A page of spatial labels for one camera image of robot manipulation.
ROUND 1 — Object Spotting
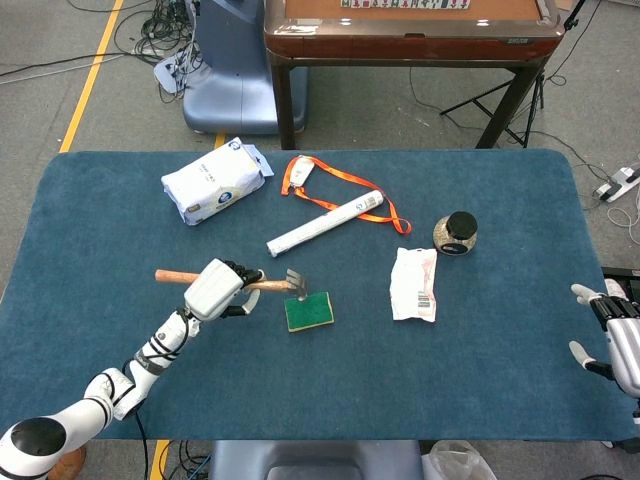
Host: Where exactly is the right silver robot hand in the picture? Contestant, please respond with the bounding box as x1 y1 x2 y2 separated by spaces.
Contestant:
568 283 640 399

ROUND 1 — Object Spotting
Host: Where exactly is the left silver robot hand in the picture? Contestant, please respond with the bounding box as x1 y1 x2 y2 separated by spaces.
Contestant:
183 258 266 321

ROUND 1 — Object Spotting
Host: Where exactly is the wooden handle claw hammer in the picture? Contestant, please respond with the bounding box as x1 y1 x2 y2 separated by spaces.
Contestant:
154 267 310 302

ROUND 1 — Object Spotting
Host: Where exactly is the green scouring sponge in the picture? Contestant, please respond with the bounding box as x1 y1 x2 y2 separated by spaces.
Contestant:
283 290 336 334

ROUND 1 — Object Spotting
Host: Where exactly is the white sneaker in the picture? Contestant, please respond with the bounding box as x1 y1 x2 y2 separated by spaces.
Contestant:
603 278 640 304

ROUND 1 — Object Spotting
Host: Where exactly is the white tissue pack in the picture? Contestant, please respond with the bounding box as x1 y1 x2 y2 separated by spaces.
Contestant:
160 136 275 227

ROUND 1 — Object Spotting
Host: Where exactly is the white rolled paper tube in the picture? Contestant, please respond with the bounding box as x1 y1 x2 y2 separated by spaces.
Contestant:
266 188 386 259

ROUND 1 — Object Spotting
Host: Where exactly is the blue carpet table cover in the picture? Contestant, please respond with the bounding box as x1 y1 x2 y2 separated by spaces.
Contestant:
0 148 626 442

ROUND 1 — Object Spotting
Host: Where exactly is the white power strip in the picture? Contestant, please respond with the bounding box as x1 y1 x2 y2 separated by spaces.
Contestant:
153 52 201 94
593 167 640 203

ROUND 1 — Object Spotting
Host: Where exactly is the grey-blue robot torso base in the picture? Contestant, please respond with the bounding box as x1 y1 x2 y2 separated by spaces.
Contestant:
207 439 425 480

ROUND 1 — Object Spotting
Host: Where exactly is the white plastic packet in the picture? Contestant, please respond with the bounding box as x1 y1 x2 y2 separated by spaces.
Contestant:
389 246 439 324

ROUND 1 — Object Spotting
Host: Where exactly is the clear plastic bag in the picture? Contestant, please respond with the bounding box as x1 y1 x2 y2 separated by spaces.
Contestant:
422 439 499 480

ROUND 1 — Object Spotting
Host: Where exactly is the glass jar with black lid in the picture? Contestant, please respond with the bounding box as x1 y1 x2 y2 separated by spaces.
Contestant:
432 210 480 256

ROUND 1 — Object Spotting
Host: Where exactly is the blue-grey machine base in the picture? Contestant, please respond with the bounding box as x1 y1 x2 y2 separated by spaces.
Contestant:
182 0 309 136

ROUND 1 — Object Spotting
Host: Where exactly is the brown leather shoe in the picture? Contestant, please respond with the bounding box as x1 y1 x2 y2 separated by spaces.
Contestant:
49 447 87 480

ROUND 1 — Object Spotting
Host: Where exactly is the black tripod stand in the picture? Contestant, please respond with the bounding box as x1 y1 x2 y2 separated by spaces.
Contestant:
439 0 587 149

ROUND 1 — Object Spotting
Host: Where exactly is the brown mahjong table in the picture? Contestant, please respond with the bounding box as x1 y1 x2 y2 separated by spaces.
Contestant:
263 0 566 150

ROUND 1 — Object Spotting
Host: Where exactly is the row of mahjong tiles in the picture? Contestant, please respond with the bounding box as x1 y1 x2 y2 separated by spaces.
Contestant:
340 0 471 10

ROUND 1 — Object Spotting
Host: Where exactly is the orange lanyard with white badge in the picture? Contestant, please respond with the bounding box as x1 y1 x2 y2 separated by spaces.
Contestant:
280 155 412 235

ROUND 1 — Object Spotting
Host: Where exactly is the tangle of black cables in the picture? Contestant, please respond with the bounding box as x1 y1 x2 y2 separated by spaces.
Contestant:
114 0 201 104

